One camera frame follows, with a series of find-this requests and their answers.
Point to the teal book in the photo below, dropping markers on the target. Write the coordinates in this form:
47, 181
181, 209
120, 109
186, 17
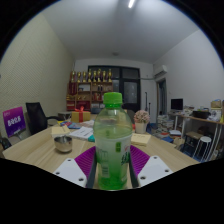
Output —
91, 138

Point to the pink flowers in white pot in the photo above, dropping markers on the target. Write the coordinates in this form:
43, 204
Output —
141, 120

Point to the long wooden side desk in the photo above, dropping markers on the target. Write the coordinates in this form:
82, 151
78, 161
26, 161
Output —
200, 119

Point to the green-capped clear drink bottle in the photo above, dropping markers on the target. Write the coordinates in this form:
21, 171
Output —
112, 140

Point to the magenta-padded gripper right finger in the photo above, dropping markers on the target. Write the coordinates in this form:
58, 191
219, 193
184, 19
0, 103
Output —
141, 161

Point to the black computer monitor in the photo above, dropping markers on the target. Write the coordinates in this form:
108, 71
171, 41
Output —
176, 104

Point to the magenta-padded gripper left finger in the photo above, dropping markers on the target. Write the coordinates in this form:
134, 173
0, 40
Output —
85, 161

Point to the dark glass door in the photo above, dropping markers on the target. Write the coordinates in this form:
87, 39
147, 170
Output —
130, 91

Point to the white wall air conditioner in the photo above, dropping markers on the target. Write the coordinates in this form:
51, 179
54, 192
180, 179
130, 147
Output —
160, 70

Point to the small steel cup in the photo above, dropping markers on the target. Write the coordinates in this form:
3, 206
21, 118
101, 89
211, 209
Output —
63, 144

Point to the small pale yellow book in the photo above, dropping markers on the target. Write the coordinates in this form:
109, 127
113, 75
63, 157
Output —
60, 130

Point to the white round stool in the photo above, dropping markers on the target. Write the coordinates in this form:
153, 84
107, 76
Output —
204, 139

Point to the white paper booklet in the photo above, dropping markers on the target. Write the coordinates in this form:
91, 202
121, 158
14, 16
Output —
81, 132

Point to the purple sign board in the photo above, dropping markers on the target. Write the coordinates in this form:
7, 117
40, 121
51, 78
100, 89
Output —
14, 121

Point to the wooden shelf unit with trophies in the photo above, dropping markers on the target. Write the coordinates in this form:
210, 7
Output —
89, 91

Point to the yellow gift box red ribbon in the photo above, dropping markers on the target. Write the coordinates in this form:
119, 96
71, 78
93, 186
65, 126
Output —
80, 116

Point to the large pale yellow notepad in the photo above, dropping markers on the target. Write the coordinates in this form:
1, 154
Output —
140, 139

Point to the black office chair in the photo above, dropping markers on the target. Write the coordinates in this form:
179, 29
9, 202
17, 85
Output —
35, 116

